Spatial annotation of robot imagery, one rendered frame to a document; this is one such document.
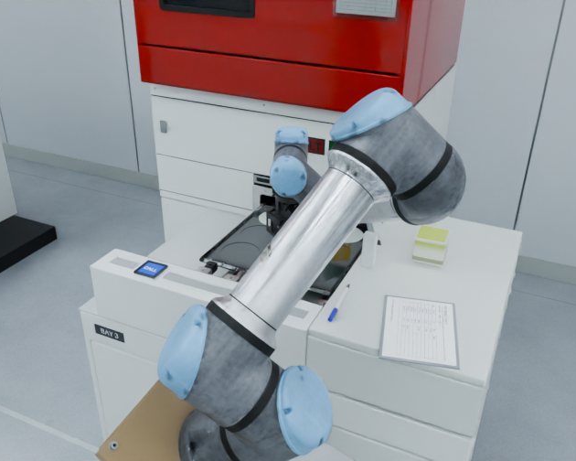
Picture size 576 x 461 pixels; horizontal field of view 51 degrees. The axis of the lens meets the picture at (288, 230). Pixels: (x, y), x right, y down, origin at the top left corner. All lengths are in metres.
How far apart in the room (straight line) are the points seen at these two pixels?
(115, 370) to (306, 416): 0.85
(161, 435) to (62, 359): 1.80
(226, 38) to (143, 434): 1.11
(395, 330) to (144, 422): 0.52
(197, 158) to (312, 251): 1.16
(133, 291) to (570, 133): 2.29
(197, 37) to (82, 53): 2.47
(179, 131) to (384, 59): 0.73
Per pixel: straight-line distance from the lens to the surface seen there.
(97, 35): 4.09
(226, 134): 1.87
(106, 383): 1.69
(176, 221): 2.12
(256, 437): 0.88
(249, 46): 1.70
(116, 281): 1.44
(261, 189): 1.86
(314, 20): 1.61
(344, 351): 1.21
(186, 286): 1.36
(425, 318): 1.27
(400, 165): 0.88
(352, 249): 1.62
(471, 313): 1.32
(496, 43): 3.07
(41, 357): 2.81
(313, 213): 0.85
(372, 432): 1.33
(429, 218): 0.97
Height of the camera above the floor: 1.71
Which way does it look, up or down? 29 degrees down
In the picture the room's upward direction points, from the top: 1 degrees clockwise
